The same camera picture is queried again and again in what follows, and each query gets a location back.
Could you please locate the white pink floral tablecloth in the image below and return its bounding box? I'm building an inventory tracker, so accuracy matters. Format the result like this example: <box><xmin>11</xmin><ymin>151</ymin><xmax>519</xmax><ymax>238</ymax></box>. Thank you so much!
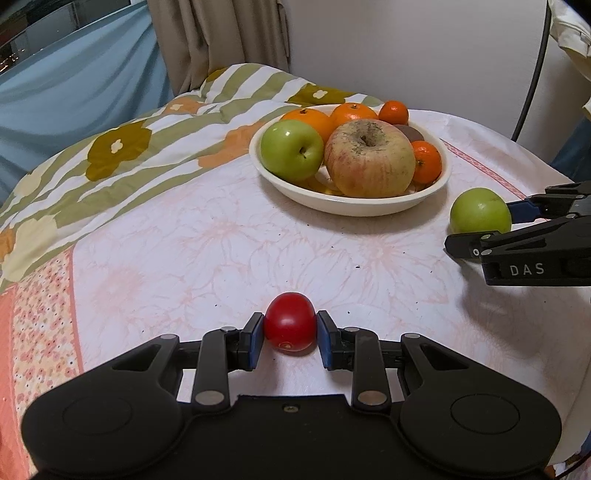
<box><xmin>69</xmin><ymin>108</ymin><xmax>591</xmax><ymax>467</ymax></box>

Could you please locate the dark blue denim cloth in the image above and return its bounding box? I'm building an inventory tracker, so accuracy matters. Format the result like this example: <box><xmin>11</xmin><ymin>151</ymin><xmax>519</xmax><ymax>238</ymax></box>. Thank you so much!
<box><xmin>551</xmin><ymin>122</ymin><xmax>591</xmax><ymax>183</ymax></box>

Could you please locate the large orange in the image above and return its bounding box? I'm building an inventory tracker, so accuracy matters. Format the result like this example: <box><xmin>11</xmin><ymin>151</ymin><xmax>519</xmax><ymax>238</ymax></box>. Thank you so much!
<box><xmin>281</xmin><ymin>107</ymin><xmax>334</xmax><ymax>144</ymax></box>
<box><xmin>330</xmin><ymin>102</ymin><xmax>379</xmax><ymax>127</ymax></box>

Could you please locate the brown kiwi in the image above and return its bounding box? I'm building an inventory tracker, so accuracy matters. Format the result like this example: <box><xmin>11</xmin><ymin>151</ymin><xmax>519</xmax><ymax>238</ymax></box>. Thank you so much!
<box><xmin>394</xmin><ymin>124</ymin><xmax>426</xmax><ymax>144</ymax></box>

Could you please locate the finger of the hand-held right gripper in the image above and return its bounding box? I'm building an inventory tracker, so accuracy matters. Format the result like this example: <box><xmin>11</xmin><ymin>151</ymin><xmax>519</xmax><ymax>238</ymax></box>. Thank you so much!
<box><xmin>444</xmin><ymin>213</ymin><xmax>591</xmax><ymax>265</ymax></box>
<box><xmin>508</xmin><ymin>181</ymin><xmax>591</xmax><ymax>223</ymax></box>

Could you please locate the large yellow-red apple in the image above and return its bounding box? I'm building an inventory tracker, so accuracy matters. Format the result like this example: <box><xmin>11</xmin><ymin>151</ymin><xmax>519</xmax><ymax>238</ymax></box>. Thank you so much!
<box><xmin>324</xmin><ymin>119</ymin><xmax>416</xmax><ymax>198</ymax></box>

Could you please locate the light blue cloth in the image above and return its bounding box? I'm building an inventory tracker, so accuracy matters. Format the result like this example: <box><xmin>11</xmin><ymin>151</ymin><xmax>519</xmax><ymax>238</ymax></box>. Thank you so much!
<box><xmin>0</xmin><ymin>4</ymin><xmax>174</xmax><ymax>195</ymax></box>

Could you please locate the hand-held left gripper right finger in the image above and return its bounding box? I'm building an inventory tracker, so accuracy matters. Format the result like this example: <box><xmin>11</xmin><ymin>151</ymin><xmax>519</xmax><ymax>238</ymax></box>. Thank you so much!
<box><xmin>316</xmin><ymin>310</ymin><xmax>472</xmax><ymax>414</ymax></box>

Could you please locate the floral striped quilt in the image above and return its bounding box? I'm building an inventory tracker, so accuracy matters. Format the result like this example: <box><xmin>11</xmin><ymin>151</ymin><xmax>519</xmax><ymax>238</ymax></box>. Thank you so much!
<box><xmin>0</xmin><ymin>63</ymin><xmax>384</xmax><ymax>480</ymax></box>

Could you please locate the white oval bowl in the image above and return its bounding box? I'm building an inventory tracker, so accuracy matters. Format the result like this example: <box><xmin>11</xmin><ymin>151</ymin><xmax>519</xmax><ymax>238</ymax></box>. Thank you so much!
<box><xmin>249</xmin><ymin>104</ymin><xmax>452</xmax><ymax>217</ymax></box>

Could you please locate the black metal pole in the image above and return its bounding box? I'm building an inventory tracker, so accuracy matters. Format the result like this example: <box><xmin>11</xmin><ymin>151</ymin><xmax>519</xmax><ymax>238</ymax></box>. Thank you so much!
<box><xmin>512</xmin><ymin>0</ymin><xmax>553</xmax><ymax>140</ymax></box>

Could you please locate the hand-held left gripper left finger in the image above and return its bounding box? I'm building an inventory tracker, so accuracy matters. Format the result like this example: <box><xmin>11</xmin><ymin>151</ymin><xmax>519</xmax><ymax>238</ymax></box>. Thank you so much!
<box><xmin>111</xmin><ymin>312</ymin><xmax>265</xmax><ymax>414</ymax></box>

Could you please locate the green apple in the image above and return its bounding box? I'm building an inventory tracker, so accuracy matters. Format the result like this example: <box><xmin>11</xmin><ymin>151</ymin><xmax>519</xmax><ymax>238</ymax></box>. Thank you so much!
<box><xmin>450</xmin><ymin>187</ymin><xmax>512</xmax><ymax>235</ymax></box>
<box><xmin>261</xmin><ymin>120</ymin><xmax>325</xmax><ymax>182</ymax></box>

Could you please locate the cream cloth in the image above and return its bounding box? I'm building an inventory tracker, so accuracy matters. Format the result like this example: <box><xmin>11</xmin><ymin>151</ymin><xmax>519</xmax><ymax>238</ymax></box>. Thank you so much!
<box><xmin>551</xmin><ymin>0</ymin><xmax>591</xmax><ymax>65</ymax></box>

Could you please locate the red tomato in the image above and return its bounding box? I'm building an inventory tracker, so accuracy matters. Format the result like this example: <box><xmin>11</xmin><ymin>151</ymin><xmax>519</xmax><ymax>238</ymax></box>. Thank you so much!
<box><xmin>263</xmin><ymin>292</ymin><xmax>318</xmax><ymax>354</ymax></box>

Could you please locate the small mandarin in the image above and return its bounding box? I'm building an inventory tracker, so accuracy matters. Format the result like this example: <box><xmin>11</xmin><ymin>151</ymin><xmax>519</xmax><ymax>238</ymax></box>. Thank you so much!
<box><xmin>410</xmin><ymin>140</ymin><xmax>443</xmax><ymax>184</ymax></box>
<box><xmin>379</xmin><ymin>100</ymin><xmax>410</xmax><ymax>126</ymax></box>

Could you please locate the window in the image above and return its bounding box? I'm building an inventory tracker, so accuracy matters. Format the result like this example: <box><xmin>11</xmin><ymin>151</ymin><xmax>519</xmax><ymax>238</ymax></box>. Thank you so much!
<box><xmin>0</xmin><ymin>0</ymin><xmax>144</xmax><ymax>77</ymax></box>

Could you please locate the beige curtain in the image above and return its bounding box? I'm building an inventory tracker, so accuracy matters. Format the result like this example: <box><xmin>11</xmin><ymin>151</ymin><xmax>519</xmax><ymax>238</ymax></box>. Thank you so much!
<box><xmin>147</xmin><ymin>0</ymin><xmax>289</xmax><ymax>95</ymax></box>

